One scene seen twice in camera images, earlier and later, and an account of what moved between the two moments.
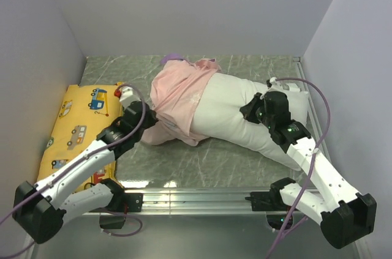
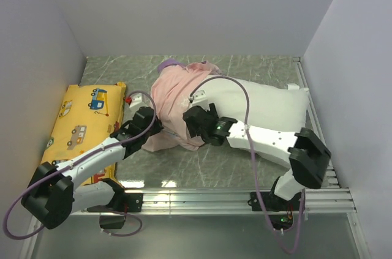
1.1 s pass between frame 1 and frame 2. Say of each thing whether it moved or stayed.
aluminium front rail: stayed
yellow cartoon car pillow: stayed
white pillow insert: stayed
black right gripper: moved
